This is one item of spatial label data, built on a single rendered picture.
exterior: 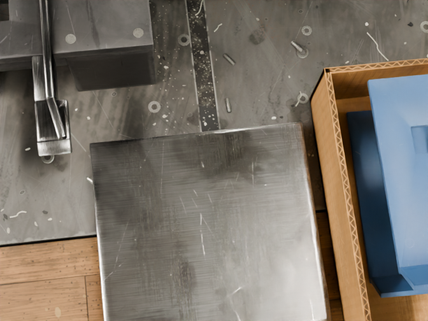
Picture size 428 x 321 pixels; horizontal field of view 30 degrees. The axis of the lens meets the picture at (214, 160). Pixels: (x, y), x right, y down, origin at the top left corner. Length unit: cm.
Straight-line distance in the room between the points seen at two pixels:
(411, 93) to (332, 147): 7
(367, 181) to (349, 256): 9
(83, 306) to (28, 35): 21
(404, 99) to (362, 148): 8
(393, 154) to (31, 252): 29
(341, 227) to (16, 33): 28
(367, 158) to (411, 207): 10
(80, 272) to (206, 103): 17
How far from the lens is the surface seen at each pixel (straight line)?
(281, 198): 63
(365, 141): 66
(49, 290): 64
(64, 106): 58
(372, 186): 65
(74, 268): 64
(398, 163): 58
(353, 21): 71
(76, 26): 60
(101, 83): 66
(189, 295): 61
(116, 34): 59
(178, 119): 66
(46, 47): 59
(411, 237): 57
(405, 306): 65
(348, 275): 60
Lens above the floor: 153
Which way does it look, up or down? 75 degrees down
